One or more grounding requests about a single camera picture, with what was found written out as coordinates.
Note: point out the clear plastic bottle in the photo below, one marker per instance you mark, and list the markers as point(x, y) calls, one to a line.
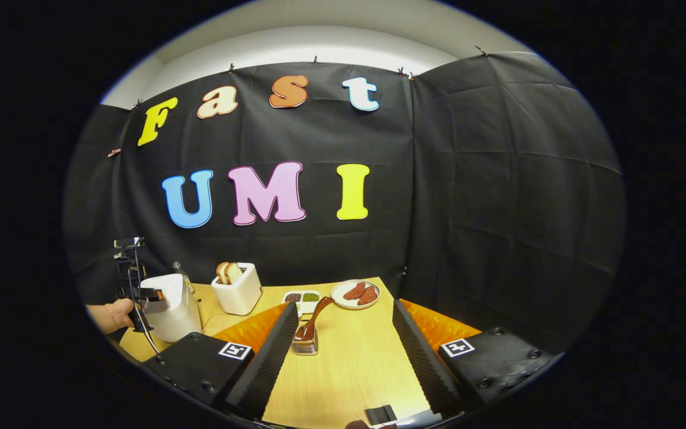
point(184, 277)

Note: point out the white toaster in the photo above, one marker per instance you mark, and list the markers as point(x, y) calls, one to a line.
point(239, 298)

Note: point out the white rice cooker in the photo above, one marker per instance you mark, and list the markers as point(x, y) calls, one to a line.
point(170, 313)

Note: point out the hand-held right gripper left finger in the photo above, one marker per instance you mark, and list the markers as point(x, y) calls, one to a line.
point(268, 354)

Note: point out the white divided bean dish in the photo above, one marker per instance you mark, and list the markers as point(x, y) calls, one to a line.
point(301, 297)

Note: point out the red meat slice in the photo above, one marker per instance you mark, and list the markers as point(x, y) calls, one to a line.
point(354, 291)
point(368, 296)

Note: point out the black backdrop cloth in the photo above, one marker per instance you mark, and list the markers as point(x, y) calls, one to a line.
point(498, 208)

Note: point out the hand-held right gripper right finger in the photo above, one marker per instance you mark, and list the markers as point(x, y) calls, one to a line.
point(417, 357)

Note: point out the brown wooden spoon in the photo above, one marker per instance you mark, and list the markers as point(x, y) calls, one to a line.
point(313, 319)

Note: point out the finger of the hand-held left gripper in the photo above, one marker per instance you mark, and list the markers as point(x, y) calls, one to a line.
point(149, 294)

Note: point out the white round plate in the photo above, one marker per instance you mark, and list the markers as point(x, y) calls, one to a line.
point(343, 301)

